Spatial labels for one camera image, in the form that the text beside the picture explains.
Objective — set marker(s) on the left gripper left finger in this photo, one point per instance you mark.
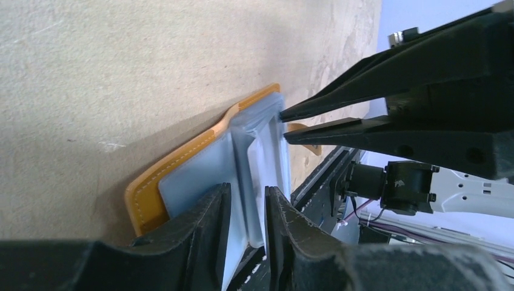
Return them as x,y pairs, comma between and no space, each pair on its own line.
185,253

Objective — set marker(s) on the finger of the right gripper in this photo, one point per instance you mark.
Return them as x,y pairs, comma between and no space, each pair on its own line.
479,150
476,46

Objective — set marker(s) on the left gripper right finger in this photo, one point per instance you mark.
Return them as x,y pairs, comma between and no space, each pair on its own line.
421,267

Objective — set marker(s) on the mustard yellow card holder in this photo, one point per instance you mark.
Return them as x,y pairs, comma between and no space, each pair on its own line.
246,149

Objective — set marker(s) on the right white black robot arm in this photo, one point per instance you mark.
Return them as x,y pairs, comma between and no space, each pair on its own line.
449,120

